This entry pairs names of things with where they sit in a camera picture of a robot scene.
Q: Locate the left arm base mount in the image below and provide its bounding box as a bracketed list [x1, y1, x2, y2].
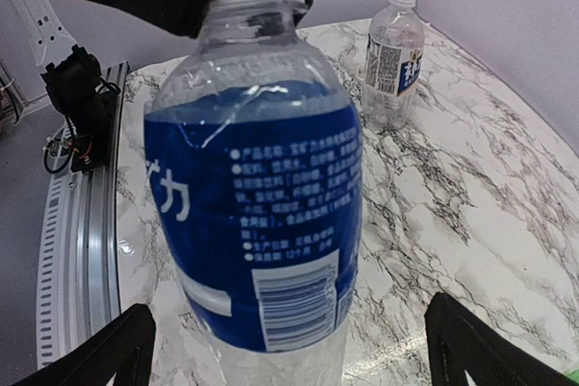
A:
[41, 44, 121, 174]

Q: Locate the green plastic bottle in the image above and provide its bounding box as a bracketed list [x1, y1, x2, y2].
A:
[565, 369, 579, 385]

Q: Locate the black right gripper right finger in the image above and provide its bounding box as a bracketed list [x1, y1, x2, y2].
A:
[424, 292, 571, 386]

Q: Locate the clear bottle blue label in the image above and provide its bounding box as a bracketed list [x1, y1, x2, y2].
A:
[144, 0, 363, 385]

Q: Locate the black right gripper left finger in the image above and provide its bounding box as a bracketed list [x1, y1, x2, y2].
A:
[21, 304, 157, 385]

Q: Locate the aluminium front rail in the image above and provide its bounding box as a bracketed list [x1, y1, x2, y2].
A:
[34, 60, 132, 369]

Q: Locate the clear bottle white cap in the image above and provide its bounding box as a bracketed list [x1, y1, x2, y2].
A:
[362, 0, 425, 129]

